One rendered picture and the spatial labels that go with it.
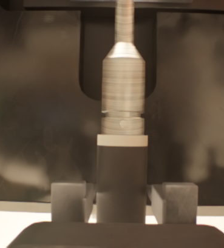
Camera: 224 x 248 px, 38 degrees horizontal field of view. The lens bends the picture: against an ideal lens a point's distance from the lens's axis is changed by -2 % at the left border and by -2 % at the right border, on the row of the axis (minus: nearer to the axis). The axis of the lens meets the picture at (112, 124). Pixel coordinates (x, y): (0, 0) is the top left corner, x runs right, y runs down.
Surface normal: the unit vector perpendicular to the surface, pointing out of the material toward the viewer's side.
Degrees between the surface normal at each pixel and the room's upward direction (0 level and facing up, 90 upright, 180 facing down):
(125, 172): 90
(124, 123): 90
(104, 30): 90
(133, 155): 90
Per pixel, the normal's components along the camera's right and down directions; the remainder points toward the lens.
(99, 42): -0.01, -0.03
